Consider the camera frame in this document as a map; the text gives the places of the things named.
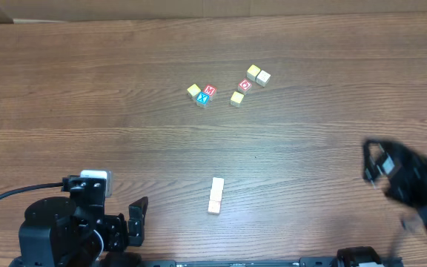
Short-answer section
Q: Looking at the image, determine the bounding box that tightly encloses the cardboard back wall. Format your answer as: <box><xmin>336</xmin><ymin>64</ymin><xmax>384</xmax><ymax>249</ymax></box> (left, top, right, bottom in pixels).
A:
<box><xmin>0</xmin><ymin>0</ymin><xmax>427</xmax><ymax>23</ymax></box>

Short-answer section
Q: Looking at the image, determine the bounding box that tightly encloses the red Y wooden block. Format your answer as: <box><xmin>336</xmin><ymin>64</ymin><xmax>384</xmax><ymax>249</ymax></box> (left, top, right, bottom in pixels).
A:
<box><xmin>208</xmin><ymin>200</ymin><xmax>221</xmax><ymax>214</ymax></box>

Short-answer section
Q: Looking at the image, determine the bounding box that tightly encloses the yellow top turtle block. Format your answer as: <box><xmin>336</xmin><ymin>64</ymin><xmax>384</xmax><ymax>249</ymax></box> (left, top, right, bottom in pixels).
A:
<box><xmin>230</xmin><ymin>91</ymin><xmax>245</xmax><ymax>108</ymax></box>

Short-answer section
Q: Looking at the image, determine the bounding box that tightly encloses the yellow wooden block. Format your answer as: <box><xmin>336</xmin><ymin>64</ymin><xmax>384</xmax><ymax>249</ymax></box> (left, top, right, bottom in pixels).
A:
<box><xmin>209</xmin><ymin>189</ymin><xmax>223</xmax><ymax>202</ymax></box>
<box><xmin>187</xmin><ymin>84</ymin><xmax>202</xmax><ymax>100</ymax></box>

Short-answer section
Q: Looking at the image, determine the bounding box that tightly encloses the yellow top far block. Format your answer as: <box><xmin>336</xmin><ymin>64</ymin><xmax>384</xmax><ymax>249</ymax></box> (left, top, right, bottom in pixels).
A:
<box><xmin>246</xmin><ymin>65</ymin><xmax>261</xmax><ymax>82</ymax></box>

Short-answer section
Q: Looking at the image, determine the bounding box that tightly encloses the red C wooden block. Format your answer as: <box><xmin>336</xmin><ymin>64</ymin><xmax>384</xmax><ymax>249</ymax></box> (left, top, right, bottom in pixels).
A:
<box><xmin>237</xmin><ymin>79</ymin><xmax>252</xmax><ymax>95</ymax></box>

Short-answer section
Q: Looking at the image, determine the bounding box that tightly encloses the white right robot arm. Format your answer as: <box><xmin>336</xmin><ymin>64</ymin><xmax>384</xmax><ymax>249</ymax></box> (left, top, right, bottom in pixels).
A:
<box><xmin>362</xmin><ymin>138</ymin><xmax>427</xmax><ymax>231</ymax></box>

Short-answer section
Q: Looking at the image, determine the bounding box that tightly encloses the yellow top wooden block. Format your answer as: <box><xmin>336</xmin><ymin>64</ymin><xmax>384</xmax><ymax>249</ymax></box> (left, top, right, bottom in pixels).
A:
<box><xmin>187</xmin><ymin>84</ymin><xmax>202</xmax><ymax>100</ymax></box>

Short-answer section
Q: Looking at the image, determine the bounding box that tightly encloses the blue X wooden block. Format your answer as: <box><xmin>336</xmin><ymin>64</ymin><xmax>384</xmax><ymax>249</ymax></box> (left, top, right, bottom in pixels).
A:
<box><xmin>196</xmin><ymin>92</ymin><xmax>210</xmax><ymax>108</ymax></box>

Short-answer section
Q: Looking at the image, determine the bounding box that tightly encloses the plain white far block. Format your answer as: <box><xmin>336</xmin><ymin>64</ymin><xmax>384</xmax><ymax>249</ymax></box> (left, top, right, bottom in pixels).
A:
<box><xmin>256</xmin><ymin>70</ymin><xmax>271</xmax><ymax>87</ymax></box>

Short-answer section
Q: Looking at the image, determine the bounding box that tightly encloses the red M wooden block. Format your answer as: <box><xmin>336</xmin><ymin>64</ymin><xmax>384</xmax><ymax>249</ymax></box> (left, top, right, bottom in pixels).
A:
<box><xmin>203</xmin><ymin>85</ymin><xmax>217</xmax><ymax>100</ymax></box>

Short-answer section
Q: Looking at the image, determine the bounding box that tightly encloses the white number six block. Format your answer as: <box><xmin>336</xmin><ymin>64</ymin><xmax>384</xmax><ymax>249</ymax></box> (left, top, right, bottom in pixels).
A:
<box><xmin>212</xmin><ymin>177</ymin><xmax>225</xmax><ymax>191</ymax></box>

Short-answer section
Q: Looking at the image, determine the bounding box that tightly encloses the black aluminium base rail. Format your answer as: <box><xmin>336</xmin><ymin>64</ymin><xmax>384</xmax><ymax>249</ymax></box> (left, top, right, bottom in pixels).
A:
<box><xmin>139</xmin><ymin>245</ymin><xmax>403</xmax><ymax>267</ymax></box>

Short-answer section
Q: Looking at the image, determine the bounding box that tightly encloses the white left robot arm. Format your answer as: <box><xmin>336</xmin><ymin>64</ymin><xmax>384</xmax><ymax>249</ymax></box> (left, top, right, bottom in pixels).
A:
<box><xmin>11</xmin><ymin>176</ymin><xmax>148</xmax><ymax>267</ymax></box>

